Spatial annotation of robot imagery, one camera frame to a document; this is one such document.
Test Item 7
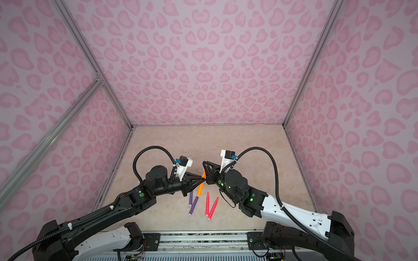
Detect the pink pen right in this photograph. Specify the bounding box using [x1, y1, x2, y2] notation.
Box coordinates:
[208, 198, 219, 220]

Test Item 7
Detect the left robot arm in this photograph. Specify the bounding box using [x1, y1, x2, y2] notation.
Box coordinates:
[31, 165, 204, 261]

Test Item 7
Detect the pink pen left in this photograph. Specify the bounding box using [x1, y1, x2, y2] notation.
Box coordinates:
[205, 192, 210, 217]

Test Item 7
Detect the purple pen lower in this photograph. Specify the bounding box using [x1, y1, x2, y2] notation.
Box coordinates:
[188, 196, 199, 215]

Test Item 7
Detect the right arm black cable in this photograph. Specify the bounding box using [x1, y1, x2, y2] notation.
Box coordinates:
[228, 146, 360, 261]

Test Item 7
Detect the pink pen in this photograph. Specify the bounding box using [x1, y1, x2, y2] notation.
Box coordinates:
[205, 192, 210, 217]
[208, 198, 219, 220]

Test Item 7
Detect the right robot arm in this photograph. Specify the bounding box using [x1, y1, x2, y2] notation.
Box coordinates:
[202, 161, 356, 261]

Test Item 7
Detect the diagonal aluminium frame bar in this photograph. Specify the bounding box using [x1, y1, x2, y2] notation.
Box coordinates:
[1, 77, 103, 209]

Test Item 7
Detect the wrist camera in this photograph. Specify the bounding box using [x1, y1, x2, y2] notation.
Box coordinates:
[175, 156, 193, 181]
[221, 150, 236, 171]

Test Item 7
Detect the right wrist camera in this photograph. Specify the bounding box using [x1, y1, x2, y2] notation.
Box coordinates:
[221, 150, 236, 171]

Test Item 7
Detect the purple pen upper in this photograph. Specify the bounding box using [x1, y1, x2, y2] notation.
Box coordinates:
[188, 191, 193, 207]

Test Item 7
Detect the purple pen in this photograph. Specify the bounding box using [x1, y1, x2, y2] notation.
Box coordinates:
[188, 191, 193, 207]
[188, 196, 199, 215]

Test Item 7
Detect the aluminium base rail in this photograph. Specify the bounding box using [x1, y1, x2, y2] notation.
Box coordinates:
[70, 229, 347, 261]

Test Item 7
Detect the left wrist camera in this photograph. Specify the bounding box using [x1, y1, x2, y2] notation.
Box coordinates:
[175, 156, 193, 181]

